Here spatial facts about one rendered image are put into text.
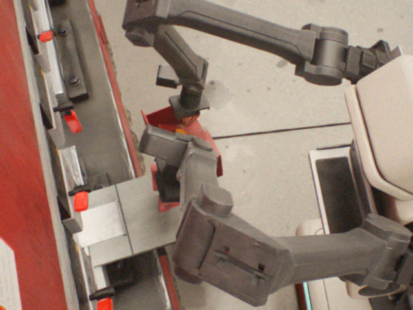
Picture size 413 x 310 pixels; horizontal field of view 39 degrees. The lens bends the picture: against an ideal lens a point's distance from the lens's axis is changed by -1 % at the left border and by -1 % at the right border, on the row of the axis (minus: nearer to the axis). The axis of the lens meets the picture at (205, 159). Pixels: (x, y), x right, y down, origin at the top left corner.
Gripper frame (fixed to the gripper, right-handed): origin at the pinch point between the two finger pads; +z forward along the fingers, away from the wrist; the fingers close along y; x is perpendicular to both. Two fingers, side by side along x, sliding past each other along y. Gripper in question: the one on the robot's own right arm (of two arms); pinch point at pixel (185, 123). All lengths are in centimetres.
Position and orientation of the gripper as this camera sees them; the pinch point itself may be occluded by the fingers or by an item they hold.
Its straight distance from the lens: 168.4
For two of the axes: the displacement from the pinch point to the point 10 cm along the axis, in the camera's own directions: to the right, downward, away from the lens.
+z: -1.6, 5.9, 7.9
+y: -9.1, 2.2, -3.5
